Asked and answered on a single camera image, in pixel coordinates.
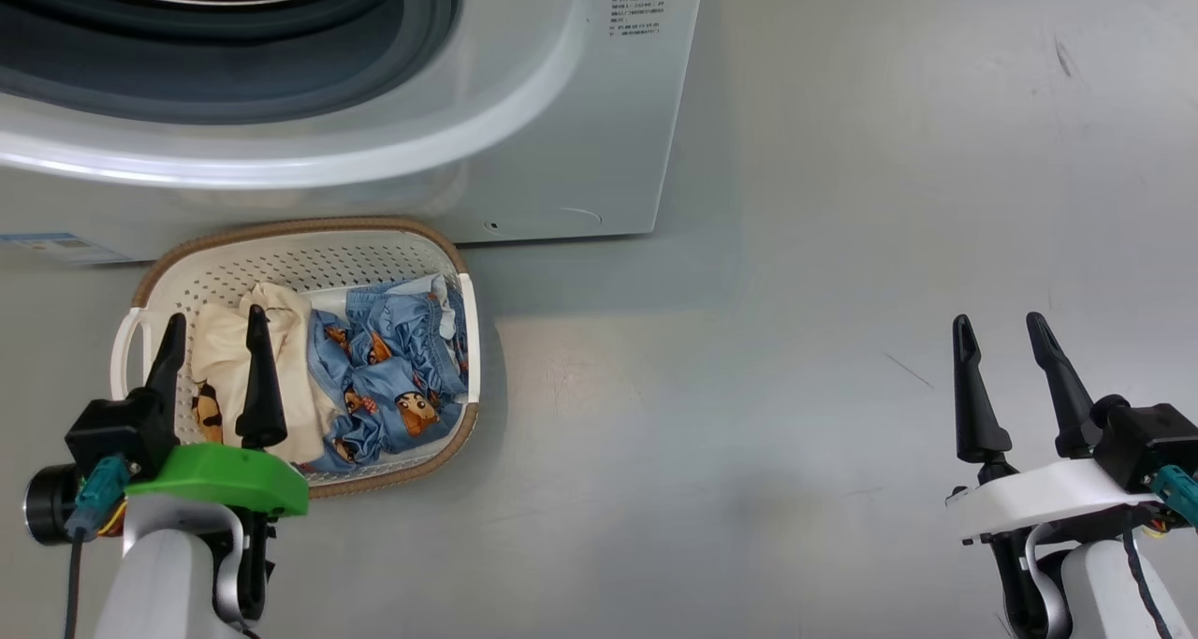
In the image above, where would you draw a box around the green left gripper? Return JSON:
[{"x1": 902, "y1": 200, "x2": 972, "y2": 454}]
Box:
[{"x1": 124, "y1": 304, "x2": 310, "y2": 518}]

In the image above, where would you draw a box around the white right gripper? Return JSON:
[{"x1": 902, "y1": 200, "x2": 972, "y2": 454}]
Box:
[{"x1": 945, "y1": 312, "x2": 1161, "y2": 546}]

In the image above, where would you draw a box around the cream shirt with cartoon print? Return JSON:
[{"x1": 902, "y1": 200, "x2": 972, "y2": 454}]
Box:
[{"x1": 190, "y1": 282, "x2": 340, "y2": 464}]

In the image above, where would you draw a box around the blue cartoon print shirt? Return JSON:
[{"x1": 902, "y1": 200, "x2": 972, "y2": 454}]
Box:
[{"x1": 307, "y1": 310, "x2": 461, "y2": 473}]

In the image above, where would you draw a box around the white perforated basket brown rim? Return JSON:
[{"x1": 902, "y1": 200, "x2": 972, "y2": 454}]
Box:
[{"x1": 110, "y1": 216, "x2": 481, "y2": 500}]

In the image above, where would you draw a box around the white front-load washing machine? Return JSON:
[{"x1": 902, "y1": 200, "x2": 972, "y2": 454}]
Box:
[{"x1": 0, "y1": 0, "x2": 708, "y2": 264}]

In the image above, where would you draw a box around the blue energy label sticker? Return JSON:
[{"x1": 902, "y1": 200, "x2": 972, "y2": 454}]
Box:
[{"x1": 0, "y1": 232, "x2": 132, "y2": 266}]

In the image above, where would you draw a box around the black text sticker on washer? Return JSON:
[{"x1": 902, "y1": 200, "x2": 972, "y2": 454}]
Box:
[{"x1": 610, "y1": 0, "x2": 668, "y2": 40}]

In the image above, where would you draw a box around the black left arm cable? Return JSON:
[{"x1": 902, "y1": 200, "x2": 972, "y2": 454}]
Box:
[{"x1": 63, "y1": 536, "x2": 87, "y2": 639}]

